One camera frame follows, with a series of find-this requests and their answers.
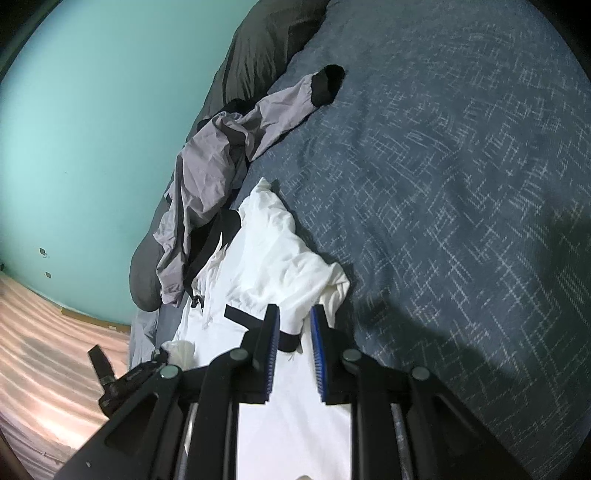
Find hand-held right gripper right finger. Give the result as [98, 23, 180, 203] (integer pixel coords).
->
[309, 303, 533, 480]

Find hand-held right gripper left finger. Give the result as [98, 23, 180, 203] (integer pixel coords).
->
[59, 304, 281, 480]

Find white polo shirt black trim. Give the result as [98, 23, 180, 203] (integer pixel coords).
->
[161, 178, 356, 480]

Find light blue bed sheet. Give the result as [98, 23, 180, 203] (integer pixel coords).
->
[129, 309, 162, 365]

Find wooden window trim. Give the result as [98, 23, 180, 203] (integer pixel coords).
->
[61, 307, 133, 332]

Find pink curtain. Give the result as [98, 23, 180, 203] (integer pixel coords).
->
[0, 272, 132, 467]

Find grey jacket with black cuffs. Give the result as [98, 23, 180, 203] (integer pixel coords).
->
[157, 65, 346, 308]

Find blue patterned bed cover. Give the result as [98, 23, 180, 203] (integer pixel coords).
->
[231, 0, 591, 480]

